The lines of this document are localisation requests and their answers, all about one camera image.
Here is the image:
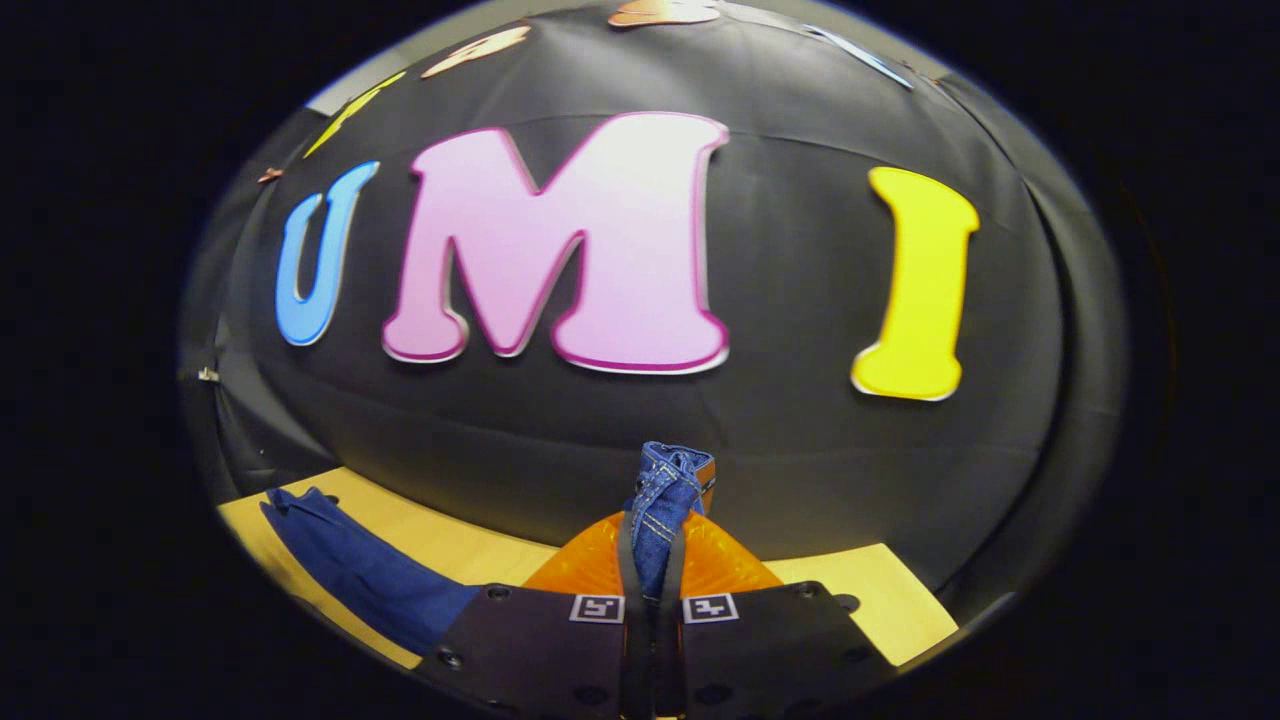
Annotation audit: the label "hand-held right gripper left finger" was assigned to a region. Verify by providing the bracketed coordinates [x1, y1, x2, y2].
[413, 510, 646, 720]

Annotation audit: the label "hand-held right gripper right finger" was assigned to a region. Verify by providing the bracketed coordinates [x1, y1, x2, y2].
[662, 455, 898, 719]

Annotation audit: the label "blue jeans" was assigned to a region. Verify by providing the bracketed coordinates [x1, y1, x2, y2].
[260, 442, 717, 656]

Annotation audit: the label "black backdrop cloth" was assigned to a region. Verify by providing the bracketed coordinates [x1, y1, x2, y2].
[180, 0, 1131, 621]

